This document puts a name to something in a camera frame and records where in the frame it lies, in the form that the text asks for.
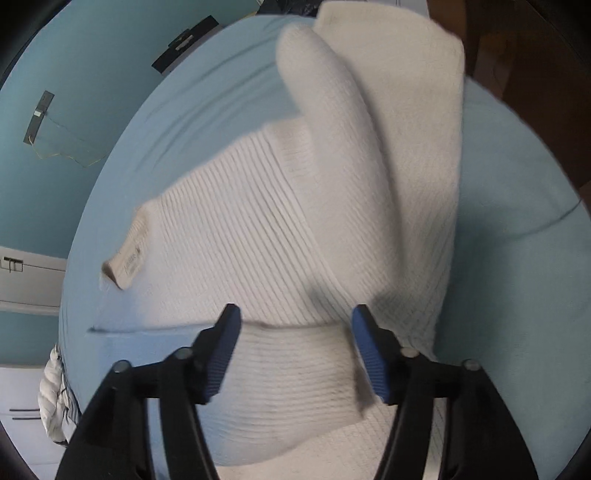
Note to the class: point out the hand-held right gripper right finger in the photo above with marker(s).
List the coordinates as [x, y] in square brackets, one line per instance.
[373, 362]

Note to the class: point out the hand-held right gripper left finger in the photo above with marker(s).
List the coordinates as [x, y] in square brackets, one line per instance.
[220, 357]

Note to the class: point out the white ribbed knit sweater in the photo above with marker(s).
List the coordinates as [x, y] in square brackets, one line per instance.
[277, 207]

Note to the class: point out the white puffy quilt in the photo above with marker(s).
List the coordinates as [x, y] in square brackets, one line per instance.
[55, 397]

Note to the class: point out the white cabinet door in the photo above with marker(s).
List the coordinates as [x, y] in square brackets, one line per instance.
[27, 286]

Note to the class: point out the white drawer unit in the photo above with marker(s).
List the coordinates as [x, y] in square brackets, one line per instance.
[18, 406]

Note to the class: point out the light blue bed sheet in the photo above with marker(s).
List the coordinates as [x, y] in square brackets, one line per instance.
[508, 184]

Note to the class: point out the clear plastic film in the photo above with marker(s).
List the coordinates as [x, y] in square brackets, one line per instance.
[69, 143]

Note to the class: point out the brown wooden furniture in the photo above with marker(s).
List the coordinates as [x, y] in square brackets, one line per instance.
[521, 55]

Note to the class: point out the grey wall strip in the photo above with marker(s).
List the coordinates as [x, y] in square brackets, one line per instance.
[39, 115]

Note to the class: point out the black wall strip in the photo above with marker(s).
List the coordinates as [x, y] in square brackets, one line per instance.
[184, 44]

